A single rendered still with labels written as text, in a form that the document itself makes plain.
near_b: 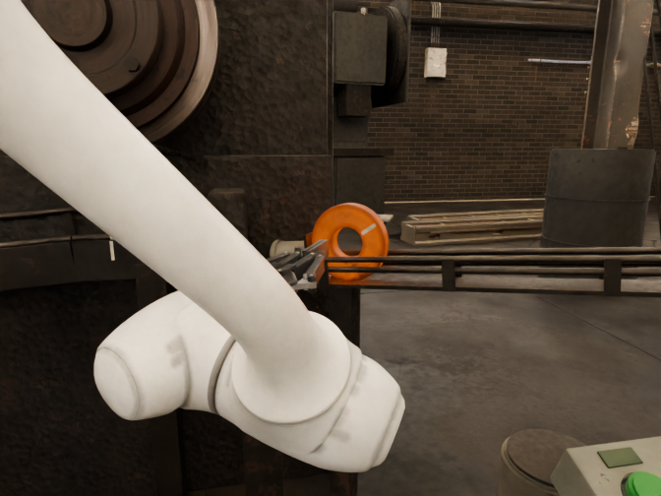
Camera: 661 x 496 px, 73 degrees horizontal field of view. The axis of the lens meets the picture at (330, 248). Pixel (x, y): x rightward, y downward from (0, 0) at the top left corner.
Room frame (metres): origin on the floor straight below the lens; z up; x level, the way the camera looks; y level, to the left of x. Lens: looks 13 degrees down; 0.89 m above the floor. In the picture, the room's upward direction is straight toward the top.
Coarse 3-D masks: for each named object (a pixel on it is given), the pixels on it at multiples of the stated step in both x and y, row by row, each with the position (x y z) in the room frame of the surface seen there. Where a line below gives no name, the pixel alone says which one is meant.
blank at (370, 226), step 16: (336, 208) 0.87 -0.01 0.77; (352, 208) 0.86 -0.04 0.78; (368, 208) 0.87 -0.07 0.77; (320, 224) 0.89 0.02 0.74; (336, 224) 0.87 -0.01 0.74; (352, 224) 0.86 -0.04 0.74; (368, 224) 0.85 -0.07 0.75; (384, 224) 0.86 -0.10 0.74; (336, 240) 0.90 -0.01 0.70; (368, 240) 0.85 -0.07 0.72; (384, 240) 0.84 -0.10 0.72; (336, 256) 0.87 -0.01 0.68
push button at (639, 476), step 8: (640, 472) 0.34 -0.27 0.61; (648, 472) 0.34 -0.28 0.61; (632, 480) 0.33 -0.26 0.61; (640, 480) 0.33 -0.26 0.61; (648, 480) 0.33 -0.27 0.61; (656, 480) 0.33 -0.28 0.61; (632, 488) 0.33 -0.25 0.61; (640, 488) 0.32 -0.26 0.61; (648, 488) 0.32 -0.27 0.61; (656, 488) 0.32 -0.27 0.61
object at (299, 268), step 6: (306, 258) 0.68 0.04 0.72; (312, 258) 0.69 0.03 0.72; (288, 264) 0.64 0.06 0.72; (294, 264) 0.66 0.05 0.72; (300, 264) 0.65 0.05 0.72; (306, 264) 0.67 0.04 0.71; (276, 270) 0.61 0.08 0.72; (282, 270) 0.61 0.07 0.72; (288, 270) 0.62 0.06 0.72; (294, 270) 0.64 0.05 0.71; (300, 270) 0.65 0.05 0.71; (306, 270) 0.67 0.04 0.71; (282, 276) 0.61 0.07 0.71; (300, 276) 0.65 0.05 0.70
